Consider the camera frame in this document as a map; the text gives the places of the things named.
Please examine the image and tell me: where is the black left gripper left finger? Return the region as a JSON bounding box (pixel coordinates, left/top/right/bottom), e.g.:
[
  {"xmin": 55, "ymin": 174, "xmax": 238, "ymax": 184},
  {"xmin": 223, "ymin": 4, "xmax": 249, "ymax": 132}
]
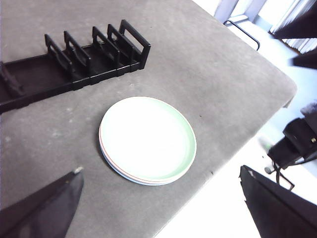
[{"xmin": 0, "ymin": 166, "xmax": 85, "ymax": 238}]

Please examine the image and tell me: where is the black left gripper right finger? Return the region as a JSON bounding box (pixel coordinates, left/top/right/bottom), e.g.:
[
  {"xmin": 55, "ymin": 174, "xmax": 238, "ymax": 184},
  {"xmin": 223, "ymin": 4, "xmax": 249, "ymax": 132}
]
[{"xmin": 238, "ymin": 165, "xmax": 317, "ymax": 238}]

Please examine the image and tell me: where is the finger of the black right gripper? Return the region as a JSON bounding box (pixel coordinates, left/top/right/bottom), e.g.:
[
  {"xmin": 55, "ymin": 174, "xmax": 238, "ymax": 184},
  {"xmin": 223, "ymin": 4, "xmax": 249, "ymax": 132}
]
[
  {"xmin": 290, "ymin": 50, "xmax": 317, "ymax": 70},
  {"xmin": 272, "ymin": 3, "xmax": 317, "ymax": 40}
]

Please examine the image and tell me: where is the blue round plate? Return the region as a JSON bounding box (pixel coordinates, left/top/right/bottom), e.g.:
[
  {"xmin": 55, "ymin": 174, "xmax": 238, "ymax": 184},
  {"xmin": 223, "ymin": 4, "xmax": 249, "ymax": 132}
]
[{"xmin": 100, "ymin": 146, "xmax": 179, "ymax": 186}]

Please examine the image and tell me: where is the green round plate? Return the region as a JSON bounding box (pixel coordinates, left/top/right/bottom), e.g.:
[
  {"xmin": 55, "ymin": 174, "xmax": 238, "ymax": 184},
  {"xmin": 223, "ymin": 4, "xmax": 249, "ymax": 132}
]
[{"xmin": 99, "ymin": 96, "xmax": 198, "ymax": 183}]

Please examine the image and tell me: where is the black plastic plate rack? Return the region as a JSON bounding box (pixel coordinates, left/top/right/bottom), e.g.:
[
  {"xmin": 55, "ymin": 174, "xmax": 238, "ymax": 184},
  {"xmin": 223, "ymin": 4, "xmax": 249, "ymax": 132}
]
[{"xmin": 0, "ymin": 19, "xmax": 152, "ymax": 115}]

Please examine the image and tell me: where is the white pleated curtain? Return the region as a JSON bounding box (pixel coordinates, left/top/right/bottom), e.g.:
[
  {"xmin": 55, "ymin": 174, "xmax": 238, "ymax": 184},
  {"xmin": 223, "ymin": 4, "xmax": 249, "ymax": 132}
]
[{"xmin": 269, "ymin": 0, "xmax": 317, "ymax": 54}]

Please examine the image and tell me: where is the black device on tripod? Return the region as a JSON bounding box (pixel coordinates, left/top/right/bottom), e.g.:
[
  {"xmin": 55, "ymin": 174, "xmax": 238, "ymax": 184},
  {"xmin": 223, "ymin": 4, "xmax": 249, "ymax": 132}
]
[{"xmin": 264, "ymin": 116, "xmax": 317, "ymax": 192}]

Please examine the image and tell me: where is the black metal tube frame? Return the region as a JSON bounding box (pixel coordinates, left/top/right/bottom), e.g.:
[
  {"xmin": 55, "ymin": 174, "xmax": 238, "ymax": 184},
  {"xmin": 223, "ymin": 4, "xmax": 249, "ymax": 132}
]
[{"xmin": 223, "ymin": 19, "xmax": 261, "ymax": 52}]

